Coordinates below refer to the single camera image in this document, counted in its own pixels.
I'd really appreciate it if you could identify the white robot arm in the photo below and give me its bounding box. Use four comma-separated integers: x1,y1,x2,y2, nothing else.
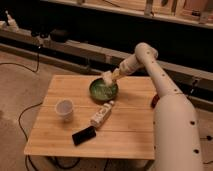
112,43,204,171

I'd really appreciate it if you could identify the green ceramic bowl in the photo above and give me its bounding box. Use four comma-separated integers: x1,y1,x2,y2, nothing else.
89,78,118,102

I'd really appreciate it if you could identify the red-brown object at table edge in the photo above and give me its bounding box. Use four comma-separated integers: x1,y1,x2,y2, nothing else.
151,94,160,108

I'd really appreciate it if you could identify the wooden table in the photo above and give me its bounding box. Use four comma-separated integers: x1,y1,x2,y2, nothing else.
24,75,155,160

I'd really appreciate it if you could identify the white plastic cup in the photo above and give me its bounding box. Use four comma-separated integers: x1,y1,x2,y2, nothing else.
55,99,73,122

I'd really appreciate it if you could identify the black rectangular box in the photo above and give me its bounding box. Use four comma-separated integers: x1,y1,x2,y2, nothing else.
72,126,96,146

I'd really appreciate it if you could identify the black device on ledge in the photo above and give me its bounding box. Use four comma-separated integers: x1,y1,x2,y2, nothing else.
50,29,69,43

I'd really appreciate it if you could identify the white spray bottle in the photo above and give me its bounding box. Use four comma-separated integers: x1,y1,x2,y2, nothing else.
5,11,19,31

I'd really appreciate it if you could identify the black cable on floor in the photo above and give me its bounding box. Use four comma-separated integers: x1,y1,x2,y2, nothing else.
0,46,81,171

